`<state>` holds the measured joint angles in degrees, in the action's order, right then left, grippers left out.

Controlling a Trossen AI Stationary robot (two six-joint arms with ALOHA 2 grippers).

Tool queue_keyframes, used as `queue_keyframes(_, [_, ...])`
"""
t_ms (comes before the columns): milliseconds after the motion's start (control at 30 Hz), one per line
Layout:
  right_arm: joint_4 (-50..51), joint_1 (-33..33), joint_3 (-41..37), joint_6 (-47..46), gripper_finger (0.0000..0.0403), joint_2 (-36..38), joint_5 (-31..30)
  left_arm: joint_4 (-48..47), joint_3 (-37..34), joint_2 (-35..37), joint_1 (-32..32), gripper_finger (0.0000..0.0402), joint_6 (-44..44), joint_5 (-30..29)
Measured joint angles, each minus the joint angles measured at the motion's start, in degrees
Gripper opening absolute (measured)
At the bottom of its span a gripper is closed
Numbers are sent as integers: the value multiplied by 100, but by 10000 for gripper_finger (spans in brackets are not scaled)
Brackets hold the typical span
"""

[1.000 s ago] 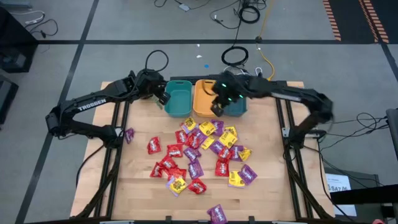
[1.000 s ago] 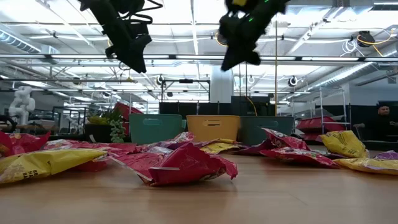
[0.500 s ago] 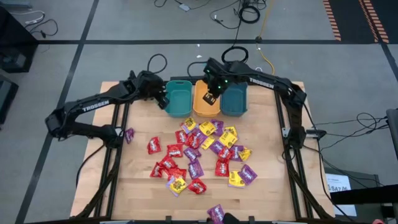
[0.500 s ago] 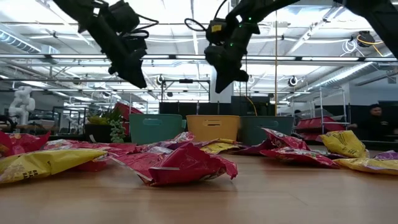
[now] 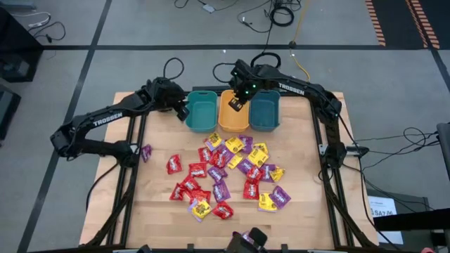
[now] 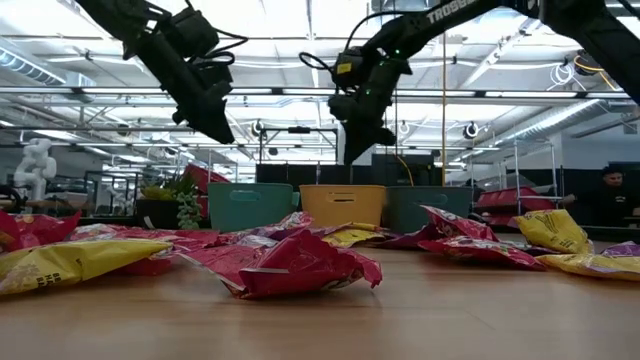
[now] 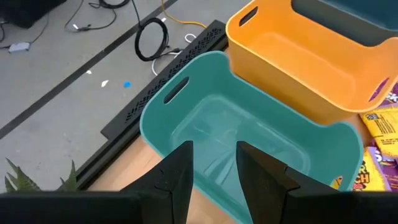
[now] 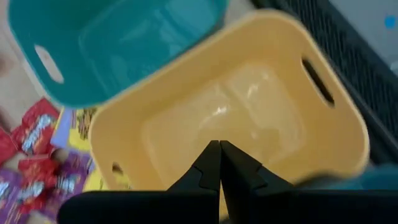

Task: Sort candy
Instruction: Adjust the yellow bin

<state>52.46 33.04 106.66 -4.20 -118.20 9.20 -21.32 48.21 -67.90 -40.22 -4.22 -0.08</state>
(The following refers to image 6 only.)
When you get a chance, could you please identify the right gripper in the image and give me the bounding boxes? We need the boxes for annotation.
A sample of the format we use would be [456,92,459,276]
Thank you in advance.
[327,53,414,166]

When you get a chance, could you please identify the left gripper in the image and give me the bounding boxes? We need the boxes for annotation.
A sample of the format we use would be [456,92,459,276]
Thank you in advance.
[129,28,237,146]

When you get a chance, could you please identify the dark teal plastic bin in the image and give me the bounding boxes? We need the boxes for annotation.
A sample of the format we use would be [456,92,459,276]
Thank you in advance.
[382,185,474,235]

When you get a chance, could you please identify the yellow candy pack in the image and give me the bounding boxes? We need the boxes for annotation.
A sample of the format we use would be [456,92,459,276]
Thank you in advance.
[514,208,595,255]
[321,222,389,249]
[0,238,174,296]
[536,252,640,283]

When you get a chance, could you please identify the light teal plastic bin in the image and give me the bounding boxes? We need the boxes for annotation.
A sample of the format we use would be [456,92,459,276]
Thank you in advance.
[207,182,301,234]

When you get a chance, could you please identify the red Skittles candy pack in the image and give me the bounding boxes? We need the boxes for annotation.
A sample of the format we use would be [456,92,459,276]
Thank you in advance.
[417,234,547,272]
[67,223,221,242]
[421,204,500,243]
[119,238,226,277]
[0,209,82,254]
[177,229,384,301]

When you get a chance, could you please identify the black equipment case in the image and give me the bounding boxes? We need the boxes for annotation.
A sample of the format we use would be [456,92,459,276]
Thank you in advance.
[255,153,436,187]

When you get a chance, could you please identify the red storage bin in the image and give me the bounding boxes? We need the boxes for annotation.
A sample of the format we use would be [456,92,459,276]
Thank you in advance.
[182,163,231,219]

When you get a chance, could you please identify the black metal gantry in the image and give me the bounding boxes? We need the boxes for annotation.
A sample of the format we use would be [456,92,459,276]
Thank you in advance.
[258,127,339,166]

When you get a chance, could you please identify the orange plastic bin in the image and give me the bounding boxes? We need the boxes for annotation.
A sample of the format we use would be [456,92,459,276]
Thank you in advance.
[298,184,387,229]

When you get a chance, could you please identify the potted succulent plant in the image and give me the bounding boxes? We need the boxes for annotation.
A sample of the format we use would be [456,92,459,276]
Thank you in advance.
[134,172,211,232]

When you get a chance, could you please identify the red stacked storage bins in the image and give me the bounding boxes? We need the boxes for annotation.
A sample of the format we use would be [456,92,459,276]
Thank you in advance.
[474,185,557,229]

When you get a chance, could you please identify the black room divider panel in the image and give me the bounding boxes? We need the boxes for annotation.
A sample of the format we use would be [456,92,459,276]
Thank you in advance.
[559,164,640,229]

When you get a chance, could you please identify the person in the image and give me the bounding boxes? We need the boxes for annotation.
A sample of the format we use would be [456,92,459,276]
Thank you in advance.
[562,166,640,229]

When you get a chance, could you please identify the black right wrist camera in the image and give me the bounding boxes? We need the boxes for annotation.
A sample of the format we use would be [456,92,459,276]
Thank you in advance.
[331,46,374,92]

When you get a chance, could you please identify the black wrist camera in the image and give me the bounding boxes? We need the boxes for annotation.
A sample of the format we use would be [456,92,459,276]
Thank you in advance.
[162,5,222,60]
[331,46,374,92]

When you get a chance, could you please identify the yellow cable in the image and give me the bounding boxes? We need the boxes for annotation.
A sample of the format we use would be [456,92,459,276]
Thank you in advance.
[394,32,448,187]

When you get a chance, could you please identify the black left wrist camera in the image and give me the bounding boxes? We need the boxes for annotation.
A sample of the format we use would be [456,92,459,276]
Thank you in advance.
[162,5,222,60]

